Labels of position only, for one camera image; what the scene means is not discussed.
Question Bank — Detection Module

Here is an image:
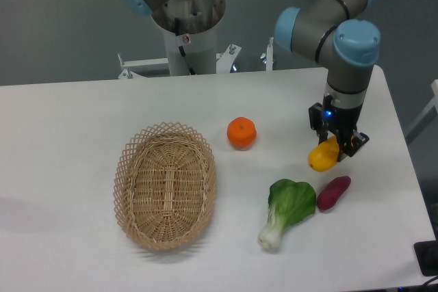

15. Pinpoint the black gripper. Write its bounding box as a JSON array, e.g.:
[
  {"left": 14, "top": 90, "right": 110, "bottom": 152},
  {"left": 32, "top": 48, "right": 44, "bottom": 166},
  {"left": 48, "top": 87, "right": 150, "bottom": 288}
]
[{"left": 309, "top": 92, "right": 370, "bottom": 162}]

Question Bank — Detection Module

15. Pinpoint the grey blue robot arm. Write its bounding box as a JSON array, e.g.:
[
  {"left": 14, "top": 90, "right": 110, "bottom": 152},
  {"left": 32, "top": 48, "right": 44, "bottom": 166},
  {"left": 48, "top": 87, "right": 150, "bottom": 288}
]
[{"left": 123, "top": 0, "right": 381, "bottom": 161}]

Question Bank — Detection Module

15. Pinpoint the purple sweet potato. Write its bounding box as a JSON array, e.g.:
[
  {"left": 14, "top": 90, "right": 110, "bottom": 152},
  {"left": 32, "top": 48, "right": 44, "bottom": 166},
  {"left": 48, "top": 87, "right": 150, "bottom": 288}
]
[{"left": 316, "top": 176, "right": 351, "bottom": 211}]

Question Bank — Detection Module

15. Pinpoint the green bok choy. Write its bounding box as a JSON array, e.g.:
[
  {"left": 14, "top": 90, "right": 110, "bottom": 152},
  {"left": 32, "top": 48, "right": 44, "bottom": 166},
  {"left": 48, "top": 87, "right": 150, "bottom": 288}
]
[{"left": 257, "top": 178, "right": 316, "bottom": 250}]

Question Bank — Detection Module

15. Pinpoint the orange tangerine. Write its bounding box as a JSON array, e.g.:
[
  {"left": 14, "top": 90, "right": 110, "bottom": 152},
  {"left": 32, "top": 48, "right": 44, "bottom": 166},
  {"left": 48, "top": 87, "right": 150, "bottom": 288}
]
[{"left": 227, "top": 117, "right": 257, "bottom": 148}]

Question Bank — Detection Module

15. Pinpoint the black device at table edge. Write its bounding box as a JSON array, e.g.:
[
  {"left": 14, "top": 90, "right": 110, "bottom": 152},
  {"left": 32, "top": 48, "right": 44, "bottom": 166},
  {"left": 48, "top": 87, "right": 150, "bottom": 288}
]
[{"left": 413, "top": 240, "right": 437, "bottom": 277}]

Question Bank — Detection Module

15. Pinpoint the woven wicker basket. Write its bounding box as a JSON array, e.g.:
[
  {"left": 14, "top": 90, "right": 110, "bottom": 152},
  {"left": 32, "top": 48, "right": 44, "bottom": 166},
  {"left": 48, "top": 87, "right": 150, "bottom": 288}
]
[{"left": 113, "top": 122, "right": 216, "bottom": 250}]

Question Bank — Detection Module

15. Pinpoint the white frame at right edge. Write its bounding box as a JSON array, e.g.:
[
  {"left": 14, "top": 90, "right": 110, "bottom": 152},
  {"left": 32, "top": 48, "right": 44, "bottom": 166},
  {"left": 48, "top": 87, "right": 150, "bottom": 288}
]
[{"left": 404, "top": 80, "right": 437, "bottom": 145}]

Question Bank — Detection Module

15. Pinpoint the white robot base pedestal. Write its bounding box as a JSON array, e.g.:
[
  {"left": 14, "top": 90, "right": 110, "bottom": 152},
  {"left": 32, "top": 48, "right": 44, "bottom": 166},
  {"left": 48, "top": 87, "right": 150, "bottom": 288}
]
[{"left": 120, "top": 0, "right": 242, "bottom": 77}]

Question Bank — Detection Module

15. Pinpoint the black cable on pedestal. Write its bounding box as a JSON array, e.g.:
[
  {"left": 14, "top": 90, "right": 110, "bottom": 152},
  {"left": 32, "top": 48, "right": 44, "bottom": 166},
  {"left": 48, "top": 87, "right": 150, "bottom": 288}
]
[{"left": 174, "top": 17, "right": 196, "bottom": 76}]

